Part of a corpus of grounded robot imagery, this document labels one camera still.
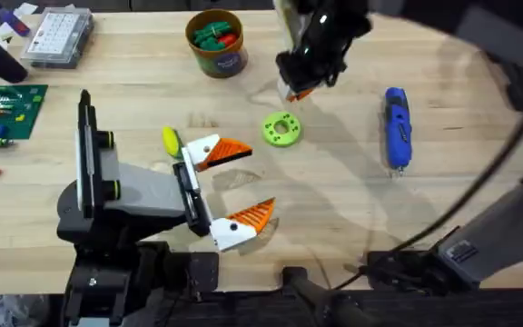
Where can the left wrist upright plate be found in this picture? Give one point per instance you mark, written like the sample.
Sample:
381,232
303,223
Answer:
85,150

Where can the purple marker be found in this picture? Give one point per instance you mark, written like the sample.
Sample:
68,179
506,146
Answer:
12,20

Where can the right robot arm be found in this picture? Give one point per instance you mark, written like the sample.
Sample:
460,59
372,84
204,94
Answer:
493,236

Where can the blue electric screwdriver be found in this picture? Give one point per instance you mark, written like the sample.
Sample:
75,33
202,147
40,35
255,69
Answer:
397,131

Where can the green disc with holes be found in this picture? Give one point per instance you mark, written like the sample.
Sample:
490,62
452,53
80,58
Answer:
281,129

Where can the white paper sheet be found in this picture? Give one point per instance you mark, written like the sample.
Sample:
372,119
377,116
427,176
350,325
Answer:
25,9

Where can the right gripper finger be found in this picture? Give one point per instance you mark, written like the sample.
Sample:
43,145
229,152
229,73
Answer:
306,94
286,90

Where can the clear plastic bag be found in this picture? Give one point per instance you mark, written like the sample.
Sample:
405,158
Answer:
7,311

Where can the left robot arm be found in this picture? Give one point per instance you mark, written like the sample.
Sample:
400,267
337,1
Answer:
107,281

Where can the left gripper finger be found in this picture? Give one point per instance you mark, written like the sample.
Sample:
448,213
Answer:
225,150
243,224

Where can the wrist upright plate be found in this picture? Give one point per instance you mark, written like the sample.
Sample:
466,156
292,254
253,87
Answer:
85,150
289,20

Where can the black rail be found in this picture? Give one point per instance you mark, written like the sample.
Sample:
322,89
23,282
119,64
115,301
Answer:
425,313

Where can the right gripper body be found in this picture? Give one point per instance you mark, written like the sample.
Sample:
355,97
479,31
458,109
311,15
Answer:
320,41

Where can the clear plastic parts box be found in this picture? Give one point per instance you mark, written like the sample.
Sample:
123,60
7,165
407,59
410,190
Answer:
57,38

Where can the yellow and green toy vegetable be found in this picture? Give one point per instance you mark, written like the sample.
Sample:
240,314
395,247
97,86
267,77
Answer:
170,141

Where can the right wrist upright plate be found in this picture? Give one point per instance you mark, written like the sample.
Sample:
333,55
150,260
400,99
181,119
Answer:
289,20

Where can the brown tub with toys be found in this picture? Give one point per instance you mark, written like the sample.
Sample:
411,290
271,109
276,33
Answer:
218,50

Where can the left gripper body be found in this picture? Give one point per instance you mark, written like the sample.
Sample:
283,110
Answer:
148,195

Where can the green board with blocks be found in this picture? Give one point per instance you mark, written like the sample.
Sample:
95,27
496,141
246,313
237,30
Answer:
12,113

